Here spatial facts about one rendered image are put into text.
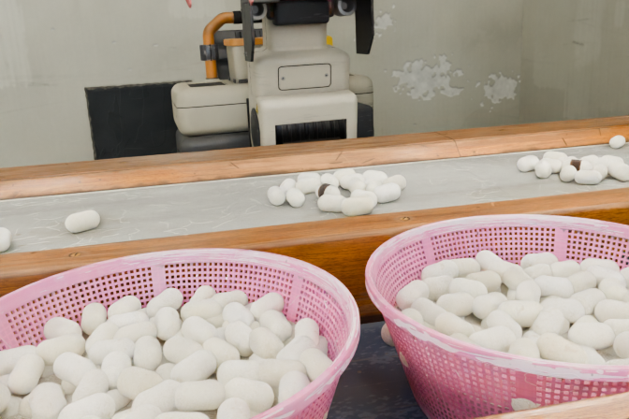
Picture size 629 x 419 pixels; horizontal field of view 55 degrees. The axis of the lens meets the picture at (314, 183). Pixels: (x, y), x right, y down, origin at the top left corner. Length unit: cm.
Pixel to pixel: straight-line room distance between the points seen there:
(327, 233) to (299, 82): 84
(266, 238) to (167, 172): 37
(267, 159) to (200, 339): 50
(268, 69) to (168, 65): 142
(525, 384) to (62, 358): 29
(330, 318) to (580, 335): 17
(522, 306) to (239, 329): 21
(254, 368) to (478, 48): 286
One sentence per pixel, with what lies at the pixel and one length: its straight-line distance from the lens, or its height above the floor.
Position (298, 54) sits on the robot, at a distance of 137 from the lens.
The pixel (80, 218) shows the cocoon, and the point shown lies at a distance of 72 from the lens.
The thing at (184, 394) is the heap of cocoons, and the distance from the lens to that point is 39.
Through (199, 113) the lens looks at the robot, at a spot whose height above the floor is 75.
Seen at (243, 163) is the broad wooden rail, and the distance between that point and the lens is 91.
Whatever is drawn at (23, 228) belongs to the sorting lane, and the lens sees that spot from 78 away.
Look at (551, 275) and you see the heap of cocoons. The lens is 56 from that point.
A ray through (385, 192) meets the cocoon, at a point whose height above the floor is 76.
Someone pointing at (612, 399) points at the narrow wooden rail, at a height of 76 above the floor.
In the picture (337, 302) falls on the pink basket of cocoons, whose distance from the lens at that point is 44.
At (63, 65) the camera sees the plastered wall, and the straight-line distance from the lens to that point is 275.
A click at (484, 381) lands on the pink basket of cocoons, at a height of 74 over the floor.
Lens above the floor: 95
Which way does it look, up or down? 14 degrees down
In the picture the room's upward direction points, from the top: 3 degrees counter-clockwise
